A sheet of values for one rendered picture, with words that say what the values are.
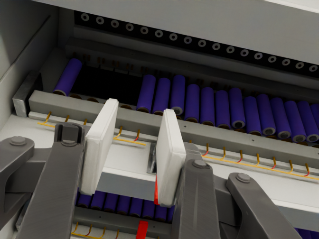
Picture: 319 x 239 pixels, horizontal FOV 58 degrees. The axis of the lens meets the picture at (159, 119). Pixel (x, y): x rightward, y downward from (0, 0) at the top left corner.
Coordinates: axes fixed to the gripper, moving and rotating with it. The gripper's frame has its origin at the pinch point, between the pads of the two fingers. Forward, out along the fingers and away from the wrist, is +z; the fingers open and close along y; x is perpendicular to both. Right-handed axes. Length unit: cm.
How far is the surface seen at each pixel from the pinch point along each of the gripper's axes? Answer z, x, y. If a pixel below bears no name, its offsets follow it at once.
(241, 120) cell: 19.0, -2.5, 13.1
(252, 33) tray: 9.9, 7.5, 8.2
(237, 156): 15.5, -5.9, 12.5
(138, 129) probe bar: 16.0, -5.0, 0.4
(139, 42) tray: 26.6, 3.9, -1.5
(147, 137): 15.9, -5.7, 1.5
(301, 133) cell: 18.6, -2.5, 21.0
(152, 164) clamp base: 12.0, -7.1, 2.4
